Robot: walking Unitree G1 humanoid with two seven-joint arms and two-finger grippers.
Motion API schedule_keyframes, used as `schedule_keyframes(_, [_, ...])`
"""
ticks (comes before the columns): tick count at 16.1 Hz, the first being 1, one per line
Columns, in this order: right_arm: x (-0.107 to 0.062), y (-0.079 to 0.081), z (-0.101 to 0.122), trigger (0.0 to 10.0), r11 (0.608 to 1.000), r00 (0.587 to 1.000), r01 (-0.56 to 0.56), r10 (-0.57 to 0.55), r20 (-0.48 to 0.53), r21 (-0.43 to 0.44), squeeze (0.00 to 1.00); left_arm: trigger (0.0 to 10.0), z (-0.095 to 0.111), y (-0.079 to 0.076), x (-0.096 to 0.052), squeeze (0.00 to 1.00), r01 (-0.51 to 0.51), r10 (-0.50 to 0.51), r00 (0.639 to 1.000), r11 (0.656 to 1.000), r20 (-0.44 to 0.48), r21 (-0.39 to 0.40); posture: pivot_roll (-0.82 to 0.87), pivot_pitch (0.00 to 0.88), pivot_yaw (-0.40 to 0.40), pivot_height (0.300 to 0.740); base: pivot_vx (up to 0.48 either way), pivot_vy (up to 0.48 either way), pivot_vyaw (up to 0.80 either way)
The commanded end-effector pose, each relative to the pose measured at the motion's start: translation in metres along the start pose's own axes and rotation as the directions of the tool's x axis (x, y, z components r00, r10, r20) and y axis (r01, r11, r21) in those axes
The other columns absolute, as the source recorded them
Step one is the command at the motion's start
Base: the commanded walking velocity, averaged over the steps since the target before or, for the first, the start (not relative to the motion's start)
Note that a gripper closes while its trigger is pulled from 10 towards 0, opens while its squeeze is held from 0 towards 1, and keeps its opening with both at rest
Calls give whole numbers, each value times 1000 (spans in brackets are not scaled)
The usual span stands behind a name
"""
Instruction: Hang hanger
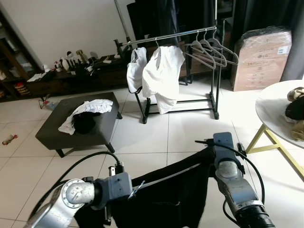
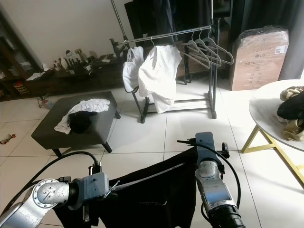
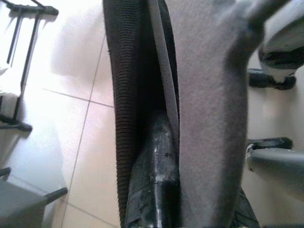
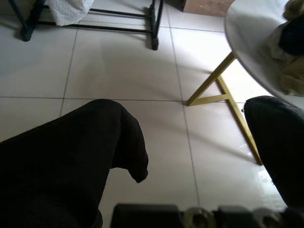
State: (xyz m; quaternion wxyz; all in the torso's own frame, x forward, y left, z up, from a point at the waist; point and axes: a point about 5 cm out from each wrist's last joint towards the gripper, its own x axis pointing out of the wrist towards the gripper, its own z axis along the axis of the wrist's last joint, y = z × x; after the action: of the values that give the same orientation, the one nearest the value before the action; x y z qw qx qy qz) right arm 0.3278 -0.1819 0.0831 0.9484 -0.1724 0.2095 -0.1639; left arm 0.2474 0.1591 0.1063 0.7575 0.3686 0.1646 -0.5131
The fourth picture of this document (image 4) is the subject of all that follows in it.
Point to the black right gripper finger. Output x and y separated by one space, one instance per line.
280 142

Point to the black knit garment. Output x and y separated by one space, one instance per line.
59 166

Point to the beige crumpled cloth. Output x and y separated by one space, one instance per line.
292 73
295 9

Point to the black crumpled cloth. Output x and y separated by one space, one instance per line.
293 35

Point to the round white table gold legs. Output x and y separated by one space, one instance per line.
249 35

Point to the plastic wrapped cardboard box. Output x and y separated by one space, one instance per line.
206 6

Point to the black and chrome clothes rack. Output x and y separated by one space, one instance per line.
155 23

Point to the large white hanging shirt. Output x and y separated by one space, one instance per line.
69 12

